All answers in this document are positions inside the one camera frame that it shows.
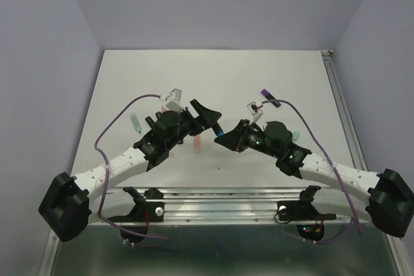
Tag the pink black highlighter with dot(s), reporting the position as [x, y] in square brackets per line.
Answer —
[158, 115]

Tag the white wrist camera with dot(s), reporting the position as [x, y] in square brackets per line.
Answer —
[255, 109]
[173, 99]

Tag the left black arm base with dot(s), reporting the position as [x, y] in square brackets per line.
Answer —
[139, 209]

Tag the peach clear highlighter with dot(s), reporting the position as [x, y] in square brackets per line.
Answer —
[197, 143]

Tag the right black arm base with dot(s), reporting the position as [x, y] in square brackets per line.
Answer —
[312, 222]

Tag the mint green highlighter cap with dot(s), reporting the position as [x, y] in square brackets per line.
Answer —
[295, 136]

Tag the mint green clear highlighter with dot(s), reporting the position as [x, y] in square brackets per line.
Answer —
[135, 122]

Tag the blue cap black highlighter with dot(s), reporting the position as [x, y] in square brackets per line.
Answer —
[217, 130]

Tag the aluminium right side rail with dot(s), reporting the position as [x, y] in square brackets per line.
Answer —
[344, 114]

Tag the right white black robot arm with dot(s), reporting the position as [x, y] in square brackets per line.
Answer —
[383, 199]

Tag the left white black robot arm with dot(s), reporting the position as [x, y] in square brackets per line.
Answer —
[66, 204]

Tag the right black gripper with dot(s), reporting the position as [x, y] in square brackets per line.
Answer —
[235, 139]

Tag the purple cap black highlighter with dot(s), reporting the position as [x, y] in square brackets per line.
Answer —
[270, 98]

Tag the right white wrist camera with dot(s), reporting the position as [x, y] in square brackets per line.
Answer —
[255, 109]

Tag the aluminium front rail frame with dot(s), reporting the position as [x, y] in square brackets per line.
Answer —
[226, 206]

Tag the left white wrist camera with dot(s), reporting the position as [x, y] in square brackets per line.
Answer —
[173, 99]

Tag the orange black highlighter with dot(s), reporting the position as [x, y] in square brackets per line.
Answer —
[150, 121]

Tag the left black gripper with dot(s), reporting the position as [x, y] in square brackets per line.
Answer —
[206, 116]

